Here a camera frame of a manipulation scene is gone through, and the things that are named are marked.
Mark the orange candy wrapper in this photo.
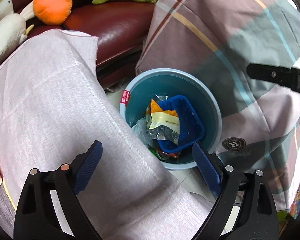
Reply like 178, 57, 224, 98
154, 149, 179, 160

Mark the blue plastic tray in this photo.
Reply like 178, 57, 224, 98
158, 95, 205, 154

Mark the blue round trash bin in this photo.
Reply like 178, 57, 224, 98
120, 68, 222, 170

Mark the orange carrot plush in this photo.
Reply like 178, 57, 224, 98
33, 0, 72, 25

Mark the lilac woven tablecloth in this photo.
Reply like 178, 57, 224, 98
0, 29, 211, 239

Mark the yellow orange snack wrapper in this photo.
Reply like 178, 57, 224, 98
145, 99, 180, 145

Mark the plaid pink grey blanket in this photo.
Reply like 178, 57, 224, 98
136, 0, 300, 210

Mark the white duck plush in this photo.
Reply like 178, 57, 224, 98
0, 0, 35, 64

